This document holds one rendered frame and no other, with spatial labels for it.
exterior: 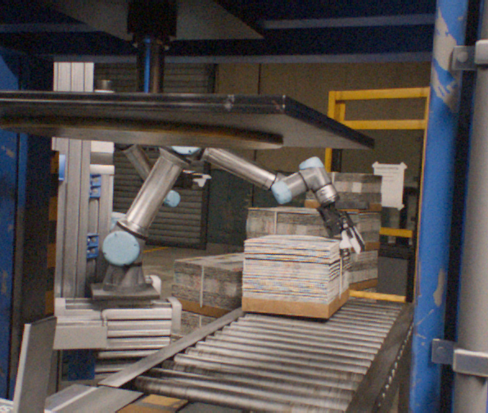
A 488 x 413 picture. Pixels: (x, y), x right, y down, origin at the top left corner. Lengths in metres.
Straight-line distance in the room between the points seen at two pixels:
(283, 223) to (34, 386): 2.92
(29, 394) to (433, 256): 0.29
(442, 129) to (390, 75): 9.42
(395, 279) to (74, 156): 2.65
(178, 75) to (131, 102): 10.16
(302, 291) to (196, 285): 1.02
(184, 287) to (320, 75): 7.35
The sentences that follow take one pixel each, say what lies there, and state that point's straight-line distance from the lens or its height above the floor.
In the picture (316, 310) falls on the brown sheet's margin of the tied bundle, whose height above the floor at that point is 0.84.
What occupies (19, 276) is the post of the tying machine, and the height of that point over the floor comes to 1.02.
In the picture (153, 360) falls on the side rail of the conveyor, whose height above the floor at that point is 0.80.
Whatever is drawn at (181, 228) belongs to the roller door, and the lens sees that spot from 10.62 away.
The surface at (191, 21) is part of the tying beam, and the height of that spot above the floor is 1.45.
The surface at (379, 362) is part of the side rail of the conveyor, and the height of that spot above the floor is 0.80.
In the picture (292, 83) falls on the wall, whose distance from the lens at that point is 10.15.
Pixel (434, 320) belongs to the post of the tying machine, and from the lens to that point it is 0.48.
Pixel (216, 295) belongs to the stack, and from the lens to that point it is 2.91.
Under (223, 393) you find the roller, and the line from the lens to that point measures 1.38.
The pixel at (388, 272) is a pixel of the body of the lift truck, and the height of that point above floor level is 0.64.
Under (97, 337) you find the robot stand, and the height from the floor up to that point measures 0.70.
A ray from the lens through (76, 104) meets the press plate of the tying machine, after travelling 0.64.
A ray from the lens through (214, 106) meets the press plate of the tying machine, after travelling 0.58.
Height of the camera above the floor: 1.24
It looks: 3 degrees down
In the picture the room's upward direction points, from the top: 3 degrees clockwise
